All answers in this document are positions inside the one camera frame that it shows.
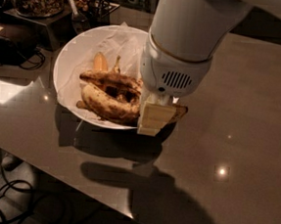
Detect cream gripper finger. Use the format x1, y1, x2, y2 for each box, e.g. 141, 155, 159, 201
137, 93, 176, 137

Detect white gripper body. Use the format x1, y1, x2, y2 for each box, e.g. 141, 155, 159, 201
140, 33, 211, 98

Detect large spotted front banana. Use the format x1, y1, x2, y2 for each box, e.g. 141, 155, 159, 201
81, 83, 188, 126

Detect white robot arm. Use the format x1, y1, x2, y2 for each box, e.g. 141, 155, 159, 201
137, 0, 281, 136

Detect dark spotted upper banana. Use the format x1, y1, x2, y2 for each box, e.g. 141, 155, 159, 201
79, 70, 142, 95

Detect yellow orange banana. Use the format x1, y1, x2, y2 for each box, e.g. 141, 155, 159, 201
93, 52, 108, 72

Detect small banana pieces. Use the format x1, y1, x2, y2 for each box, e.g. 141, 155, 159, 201
76, 100, 89, 110

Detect white bowl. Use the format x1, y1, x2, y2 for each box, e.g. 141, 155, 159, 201
48, 20, 185, 136

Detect white paper liner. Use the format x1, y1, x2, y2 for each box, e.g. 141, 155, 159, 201
53, 16, 185, 131

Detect black stand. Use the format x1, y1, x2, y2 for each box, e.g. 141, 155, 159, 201
4, 7, 75, 51

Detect metal scoop with label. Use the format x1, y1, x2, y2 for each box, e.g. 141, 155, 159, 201
62, 0, 94, 36

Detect black device with cable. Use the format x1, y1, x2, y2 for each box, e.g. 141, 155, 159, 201
0, 23, 45, 70

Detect black cable on floor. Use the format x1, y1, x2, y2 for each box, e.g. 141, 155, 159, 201
0, 150, 81, 224

